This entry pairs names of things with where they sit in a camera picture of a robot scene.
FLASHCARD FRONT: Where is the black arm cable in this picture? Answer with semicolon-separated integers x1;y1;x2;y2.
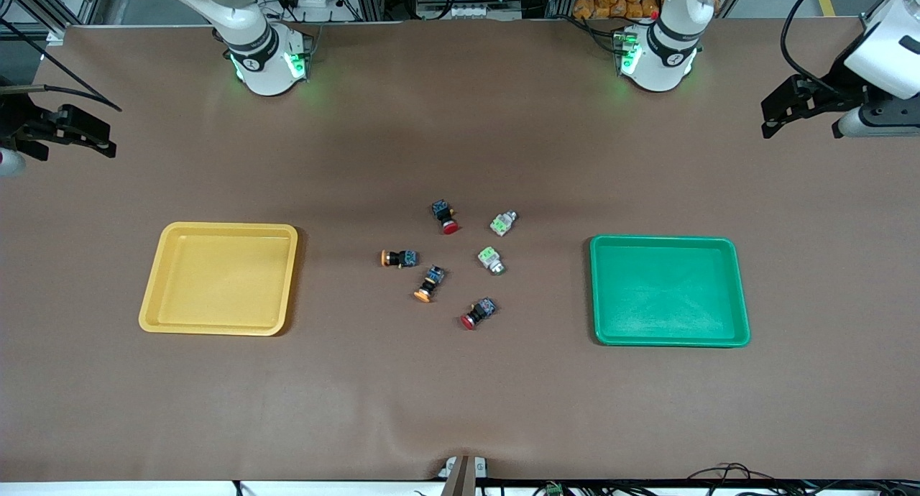
0;18;123;113
779;0;896;96

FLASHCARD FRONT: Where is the brown table cover mat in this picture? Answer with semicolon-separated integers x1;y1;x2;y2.
0;18;920;484

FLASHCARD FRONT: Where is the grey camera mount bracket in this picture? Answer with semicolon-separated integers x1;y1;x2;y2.
438;455;489;496

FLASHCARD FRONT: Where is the yellow plastic tray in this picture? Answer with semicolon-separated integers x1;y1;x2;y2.
138;221;299;337

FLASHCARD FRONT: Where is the white power strip with plugs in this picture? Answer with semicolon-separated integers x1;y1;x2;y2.
277;0;340;22

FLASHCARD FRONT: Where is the red push button switch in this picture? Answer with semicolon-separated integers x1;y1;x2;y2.
431;199;461;236
460;297;498;331

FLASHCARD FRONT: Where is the white empty power strip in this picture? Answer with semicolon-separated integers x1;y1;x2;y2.
446;4;504;20

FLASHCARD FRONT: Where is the green plastic tray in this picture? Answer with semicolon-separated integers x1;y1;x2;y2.
589;234;752;349

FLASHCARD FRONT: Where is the black cable bundle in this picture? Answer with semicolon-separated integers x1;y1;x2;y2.
683;463;920;496

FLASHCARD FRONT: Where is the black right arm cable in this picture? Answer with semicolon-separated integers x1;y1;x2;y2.
0;18;123;113

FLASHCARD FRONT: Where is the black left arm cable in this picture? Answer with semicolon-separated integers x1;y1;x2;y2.
779;0;896;96

